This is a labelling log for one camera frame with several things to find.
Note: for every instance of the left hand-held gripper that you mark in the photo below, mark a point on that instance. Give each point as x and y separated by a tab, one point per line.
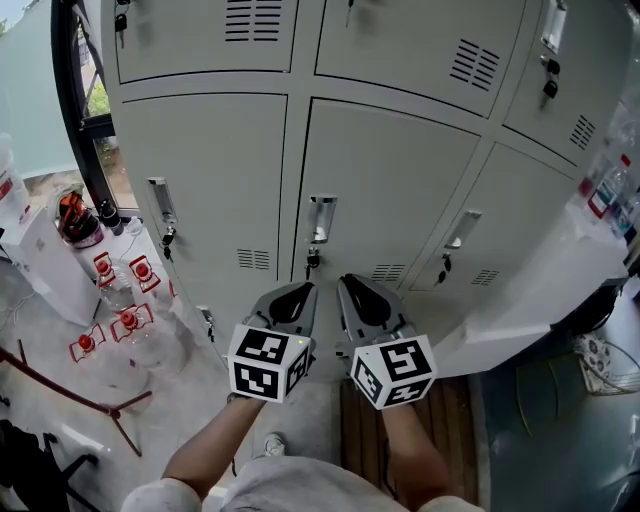
260	365

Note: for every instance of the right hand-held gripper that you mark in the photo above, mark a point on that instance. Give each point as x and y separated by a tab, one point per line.
395	370

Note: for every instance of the grey locker door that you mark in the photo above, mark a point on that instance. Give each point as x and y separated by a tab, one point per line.
390	175

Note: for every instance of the grey metal locker cabinet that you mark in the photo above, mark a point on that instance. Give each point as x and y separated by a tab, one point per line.
210	150

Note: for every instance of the person's right forearm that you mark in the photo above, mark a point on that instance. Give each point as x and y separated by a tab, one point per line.
415	450

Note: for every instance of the person's left forearm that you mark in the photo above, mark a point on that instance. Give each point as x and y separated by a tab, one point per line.
210	445

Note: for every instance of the person's white shoe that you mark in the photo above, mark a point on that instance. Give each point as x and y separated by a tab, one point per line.
274	445

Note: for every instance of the brown wooden floor mat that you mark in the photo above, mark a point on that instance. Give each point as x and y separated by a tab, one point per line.
450	425

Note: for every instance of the clear jug with red cap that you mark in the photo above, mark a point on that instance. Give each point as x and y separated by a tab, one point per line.
142	272
103	266
131	320
86	342

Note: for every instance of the white boxy ledge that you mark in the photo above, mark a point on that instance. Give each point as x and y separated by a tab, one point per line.
525	310

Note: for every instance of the person's white shirt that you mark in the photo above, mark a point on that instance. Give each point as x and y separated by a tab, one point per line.
290	487

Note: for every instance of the small black bottle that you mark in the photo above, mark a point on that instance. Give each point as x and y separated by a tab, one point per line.
110	217

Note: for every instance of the orange and black helmet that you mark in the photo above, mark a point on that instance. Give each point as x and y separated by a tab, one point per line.
77	222

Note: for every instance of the white water dispenser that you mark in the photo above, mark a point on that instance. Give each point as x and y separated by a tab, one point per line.
45	260

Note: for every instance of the red label water bottle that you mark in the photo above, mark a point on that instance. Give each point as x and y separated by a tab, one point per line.
606	195

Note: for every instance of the blue label water bottle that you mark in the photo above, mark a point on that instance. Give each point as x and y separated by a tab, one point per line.
624	215

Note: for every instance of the large dispenser water jug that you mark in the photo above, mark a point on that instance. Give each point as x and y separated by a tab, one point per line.
10	185

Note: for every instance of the black office chair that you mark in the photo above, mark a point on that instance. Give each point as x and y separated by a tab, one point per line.
25	470

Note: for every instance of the clear plastic bag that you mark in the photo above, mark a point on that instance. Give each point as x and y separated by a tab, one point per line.
625	125

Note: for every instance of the frosted glass panel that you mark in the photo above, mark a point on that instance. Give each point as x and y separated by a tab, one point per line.
35	100

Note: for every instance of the black window frame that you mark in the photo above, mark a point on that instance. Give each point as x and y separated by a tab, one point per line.
67	90

